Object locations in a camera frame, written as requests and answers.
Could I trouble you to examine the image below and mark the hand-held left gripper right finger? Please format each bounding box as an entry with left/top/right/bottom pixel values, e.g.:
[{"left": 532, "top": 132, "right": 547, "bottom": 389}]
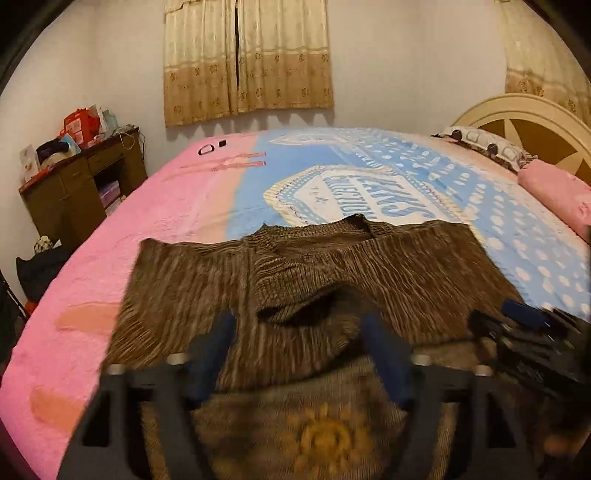
[{"left": 358, "top": 304, "right": 539, "bottom": 480}]

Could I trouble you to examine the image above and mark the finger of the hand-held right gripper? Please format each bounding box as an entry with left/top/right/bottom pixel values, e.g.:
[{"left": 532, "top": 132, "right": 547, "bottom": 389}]
[{"left": 501, "top": 299, "right": 552, "bottom": 330}]

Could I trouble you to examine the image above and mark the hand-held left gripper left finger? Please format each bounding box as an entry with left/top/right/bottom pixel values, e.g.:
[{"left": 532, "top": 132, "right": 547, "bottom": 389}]
[{"left": 58, "top": 308, "right": 237, "bottom": 480}]

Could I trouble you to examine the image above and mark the brown striped knit sweater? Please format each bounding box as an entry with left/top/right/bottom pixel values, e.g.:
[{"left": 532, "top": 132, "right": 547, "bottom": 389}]
[{"left": 106, "top": 217, "right": 525, "bottom": 394}]

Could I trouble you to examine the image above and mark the brown sunflower print cloth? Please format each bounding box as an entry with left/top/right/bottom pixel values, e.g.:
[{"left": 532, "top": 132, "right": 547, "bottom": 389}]
[{"left": 139, "top": 353, "right": 467, "bottom": 480}]

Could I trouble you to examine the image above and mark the pink pillow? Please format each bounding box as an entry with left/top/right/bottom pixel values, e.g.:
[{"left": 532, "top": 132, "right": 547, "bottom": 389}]
[{"left": 517, "top": 161, "right": 591, "bottom": 244}]

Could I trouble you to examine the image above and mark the pink and blue printed blanket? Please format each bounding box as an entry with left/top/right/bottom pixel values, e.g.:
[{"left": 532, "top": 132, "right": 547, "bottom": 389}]
[{"left": 0, "top": 127, "right": 591, "bottom": 480}]

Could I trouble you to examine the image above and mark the white patterned pillow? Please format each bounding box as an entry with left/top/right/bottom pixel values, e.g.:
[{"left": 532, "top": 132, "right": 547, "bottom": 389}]
[{"left": 431, "top": 126, "right": 537, "bottom": 173}]

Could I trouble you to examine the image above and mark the black bag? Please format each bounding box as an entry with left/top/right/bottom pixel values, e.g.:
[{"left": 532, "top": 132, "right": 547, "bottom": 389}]
[{"left": 16, "top": 244, "right": 74, "bottom": 303}]

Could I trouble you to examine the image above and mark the cream round headboard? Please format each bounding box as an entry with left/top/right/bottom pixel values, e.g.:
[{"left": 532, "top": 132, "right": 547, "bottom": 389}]
[{"left": 451, "top": 93, "right": 591, "bottom": 185}]

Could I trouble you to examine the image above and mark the dark wooden desk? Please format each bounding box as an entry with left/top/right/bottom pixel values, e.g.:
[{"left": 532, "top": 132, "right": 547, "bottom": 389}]
[{"left": 18, "top": 127, "right": 148, "bottom": 252}]

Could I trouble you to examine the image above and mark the pale teal paper bag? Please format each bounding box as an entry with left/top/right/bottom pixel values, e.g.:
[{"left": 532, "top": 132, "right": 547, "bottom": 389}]
[{"left": 99, "top": 108, "right": 122, "bottom": 136}]

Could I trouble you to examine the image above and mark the dark cloth on desk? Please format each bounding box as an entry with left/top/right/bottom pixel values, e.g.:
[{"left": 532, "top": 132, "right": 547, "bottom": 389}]
[{"left": 36, "top": 138, "right": 71, "bottom": 161}]

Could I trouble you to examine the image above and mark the beige patterned curtain panel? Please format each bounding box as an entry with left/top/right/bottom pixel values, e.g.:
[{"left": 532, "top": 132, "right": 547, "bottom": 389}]
[
  {"left": 235, "top": 0, "right": 334, "bottom": 116},
  {"left": 496, "top": 0, "right": 591, "bottom": 124},
  {"left": 163, "top": 0, "right": 239, "bottom": 128}
]

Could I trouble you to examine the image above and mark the red gift bag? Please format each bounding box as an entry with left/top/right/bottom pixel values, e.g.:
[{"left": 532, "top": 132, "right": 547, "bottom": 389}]
[{"left": 64, "top": 108, "right": 102, "bottom": 145}]

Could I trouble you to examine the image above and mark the small white box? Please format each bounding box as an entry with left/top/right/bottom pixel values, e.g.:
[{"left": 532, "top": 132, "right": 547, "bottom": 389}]
[{"left": 19, "top": 144, "right": 41, "bottom": 184}]

